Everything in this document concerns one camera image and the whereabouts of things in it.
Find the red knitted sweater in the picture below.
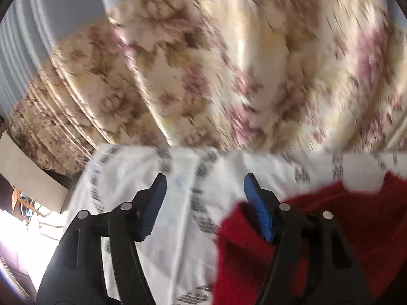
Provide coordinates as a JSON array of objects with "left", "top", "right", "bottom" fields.
[{"left": 213, "top": 173, "right": 406, "bottom": 304}]

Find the wooden chair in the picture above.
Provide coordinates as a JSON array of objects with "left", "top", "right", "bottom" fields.
[{"left": 12, "top": 188, "right": 45, "bottom": 224}]

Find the patterned bed sheet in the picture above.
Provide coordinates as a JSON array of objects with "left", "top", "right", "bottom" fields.
[{"left": 68, "top": 145, "right": 406, "bottom": 304}]

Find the beige board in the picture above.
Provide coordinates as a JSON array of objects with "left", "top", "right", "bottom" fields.
[{"left": 1, "top": 131, "right": 68, "bottom": 213}]

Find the blue floral curtain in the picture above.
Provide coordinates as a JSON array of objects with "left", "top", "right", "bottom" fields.
[{"left": 1, "top": 0, "right": 406, "bottom": 175}]

